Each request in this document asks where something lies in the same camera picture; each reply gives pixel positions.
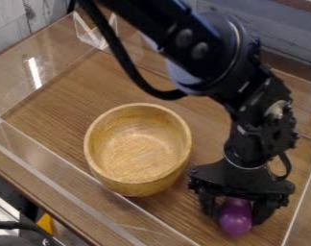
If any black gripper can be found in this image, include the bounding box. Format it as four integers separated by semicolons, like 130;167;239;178
187;159;297;227

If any purple toy eggplant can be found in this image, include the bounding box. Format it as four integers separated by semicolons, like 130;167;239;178
219;197;254;236

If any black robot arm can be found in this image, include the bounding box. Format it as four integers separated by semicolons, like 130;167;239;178
84;0;299;224

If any brown wooden bowl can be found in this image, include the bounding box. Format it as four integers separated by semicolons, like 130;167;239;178
85;103;193;197

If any yellow black device corner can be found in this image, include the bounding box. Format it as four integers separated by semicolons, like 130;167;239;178
37;212;66;246

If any clear acrylic front wall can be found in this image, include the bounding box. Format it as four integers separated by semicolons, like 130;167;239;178
0;112;198;246

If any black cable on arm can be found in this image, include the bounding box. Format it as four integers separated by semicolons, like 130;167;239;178
73;0;190;102

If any black cable lower left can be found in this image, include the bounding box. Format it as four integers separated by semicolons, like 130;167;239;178
0;219;54;246

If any clear acrylic corner bracket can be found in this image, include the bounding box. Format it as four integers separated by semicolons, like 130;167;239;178
73;12;110;50

